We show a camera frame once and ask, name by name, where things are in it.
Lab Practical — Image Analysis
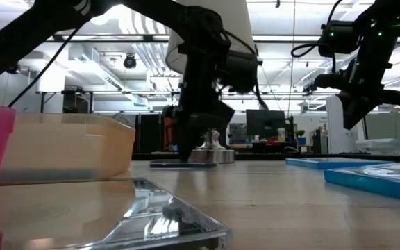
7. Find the white pillar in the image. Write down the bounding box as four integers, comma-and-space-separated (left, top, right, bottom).
326, 95, 366, 155

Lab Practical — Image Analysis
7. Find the white shade silver table lamp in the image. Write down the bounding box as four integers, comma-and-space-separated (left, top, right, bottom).
165, 0, 258, 164

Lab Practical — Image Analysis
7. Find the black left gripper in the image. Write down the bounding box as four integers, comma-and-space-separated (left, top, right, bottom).
172, 51, 235, 163

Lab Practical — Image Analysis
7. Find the clear jewel case black tray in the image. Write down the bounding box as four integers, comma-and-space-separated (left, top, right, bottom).
0, 177, 233, 250
149, 159, 218, 169

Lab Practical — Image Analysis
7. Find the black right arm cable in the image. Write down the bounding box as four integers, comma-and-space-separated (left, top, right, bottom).
291, 0, 343, 74

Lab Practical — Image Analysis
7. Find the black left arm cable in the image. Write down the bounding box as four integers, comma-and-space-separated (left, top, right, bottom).
8, 22, 85, 108

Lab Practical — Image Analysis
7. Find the black computer monitor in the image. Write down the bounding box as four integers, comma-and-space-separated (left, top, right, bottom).
245, 109, 286, 137

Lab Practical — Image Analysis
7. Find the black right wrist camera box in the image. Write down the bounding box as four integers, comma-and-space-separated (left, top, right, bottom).
319, 19, 360, 58

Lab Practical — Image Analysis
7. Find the green partition panel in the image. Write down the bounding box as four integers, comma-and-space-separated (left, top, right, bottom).
365, 112, 400, 153

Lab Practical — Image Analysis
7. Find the clear plastic container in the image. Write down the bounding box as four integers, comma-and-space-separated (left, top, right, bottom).
355, 137, 400, 156

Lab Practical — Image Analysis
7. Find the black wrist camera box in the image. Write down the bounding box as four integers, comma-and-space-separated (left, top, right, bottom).
319, 19, 360, 58
220, 50, 259, 94

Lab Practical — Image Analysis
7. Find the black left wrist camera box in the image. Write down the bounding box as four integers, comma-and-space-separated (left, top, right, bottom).
220, 50, 259, 94

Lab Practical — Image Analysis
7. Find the translucent orange plastic bin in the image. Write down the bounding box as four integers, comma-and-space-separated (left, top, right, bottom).
0, 112, 137, 184

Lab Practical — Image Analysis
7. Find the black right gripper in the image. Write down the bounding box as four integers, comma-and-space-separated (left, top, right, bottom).
313, 34, 400, 131

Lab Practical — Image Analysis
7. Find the black left wrist camera cable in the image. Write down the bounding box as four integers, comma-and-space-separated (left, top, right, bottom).
224, 30, 269, 110

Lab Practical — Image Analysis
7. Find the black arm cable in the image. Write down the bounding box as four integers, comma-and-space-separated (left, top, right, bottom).
291, 0, 343, 74
8, 22, 85, 108

